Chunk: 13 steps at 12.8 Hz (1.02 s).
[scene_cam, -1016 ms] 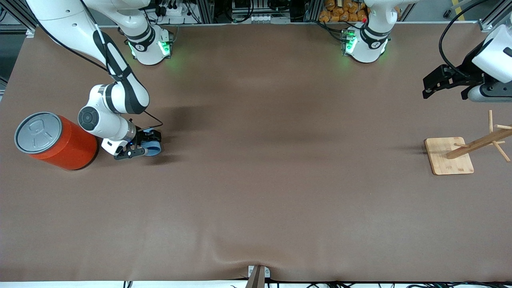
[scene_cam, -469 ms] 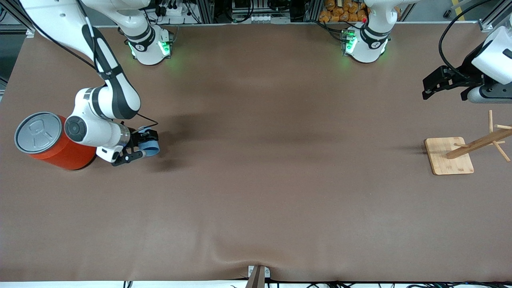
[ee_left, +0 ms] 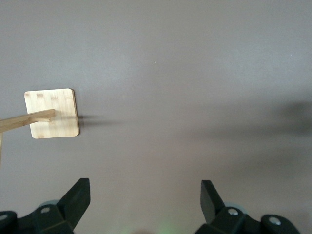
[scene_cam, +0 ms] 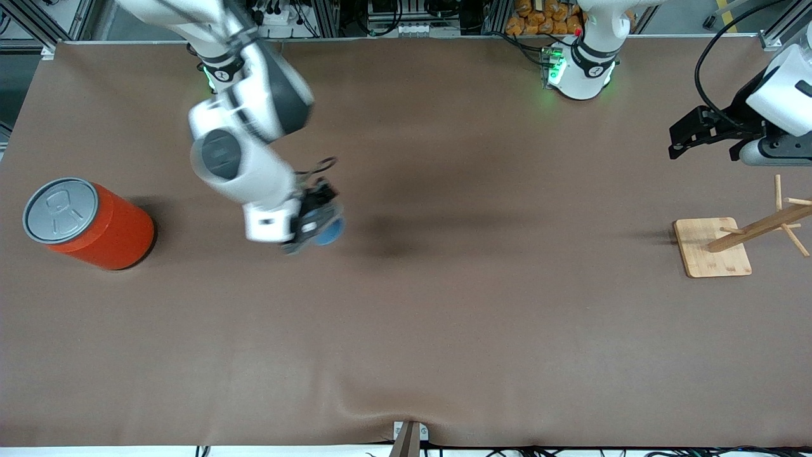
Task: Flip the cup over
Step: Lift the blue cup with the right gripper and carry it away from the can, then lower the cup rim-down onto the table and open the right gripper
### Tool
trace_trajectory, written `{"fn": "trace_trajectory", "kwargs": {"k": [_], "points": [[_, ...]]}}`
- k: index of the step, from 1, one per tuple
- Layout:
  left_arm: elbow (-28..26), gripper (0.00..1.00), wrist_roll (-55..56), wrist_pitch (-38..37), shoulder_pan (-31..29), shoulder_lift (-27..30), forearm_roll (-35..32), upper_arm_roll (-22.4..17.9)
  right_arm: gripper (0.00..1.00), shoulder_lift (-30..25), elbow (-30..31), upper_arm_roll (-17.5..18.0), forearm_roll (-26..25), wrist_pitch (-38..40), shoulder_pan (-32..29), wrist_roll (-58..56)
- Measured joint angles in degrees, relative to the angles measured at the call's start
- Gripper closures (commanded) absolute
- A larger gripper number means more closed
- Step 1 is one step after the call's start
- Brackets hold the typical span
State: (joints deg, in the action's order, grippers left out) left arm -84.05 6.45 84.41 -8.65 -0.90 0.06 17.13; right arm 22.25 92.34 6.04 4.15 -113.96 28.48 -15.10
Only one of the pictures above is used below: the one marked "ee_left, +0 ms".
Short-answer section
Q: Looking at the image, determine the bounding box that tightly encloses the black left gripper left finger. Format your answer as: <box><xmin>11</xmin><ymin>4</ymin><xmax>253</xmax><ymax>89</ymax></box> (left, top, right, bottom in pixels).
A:
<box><xmin>0</xmin><ymin>177</ymin><xmax>91</xmax><ymax>234</ymax></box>

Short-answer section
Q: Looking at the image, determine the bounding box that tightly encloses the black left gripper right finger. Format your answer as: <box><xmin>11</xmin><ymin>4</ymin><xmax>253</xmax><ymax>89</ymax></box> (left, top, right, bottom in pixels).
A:
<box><xmin>195</xmin><ymin>179</ymin><xmax>301</xmax><ymax>234</ymax></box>

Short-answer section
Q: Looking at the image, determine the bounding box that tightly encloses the bamboo cup rack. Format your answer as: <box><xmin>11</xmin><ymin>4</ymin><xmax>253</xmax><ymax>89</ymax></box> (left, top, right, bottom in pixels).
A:
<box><xmin>0</xmin><ymin>88</ymin><xmax>80</xmax><ymax>171</ymax></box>

